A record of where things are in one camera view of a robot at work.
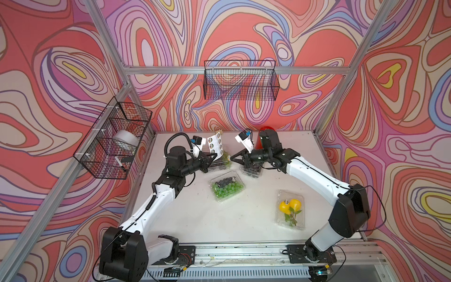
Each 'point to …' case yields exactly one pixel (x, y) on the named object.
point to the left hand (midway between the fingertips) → (218, 156)
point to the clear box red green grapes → (224, 163)
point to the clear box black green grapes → (226, 185)
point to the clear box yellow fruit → (289, 210)
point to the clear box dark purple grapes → (258, 168)
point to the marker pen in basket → (119, 163)
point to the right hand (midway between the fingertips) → (233, 163)
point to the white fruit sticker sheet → (215, 144)
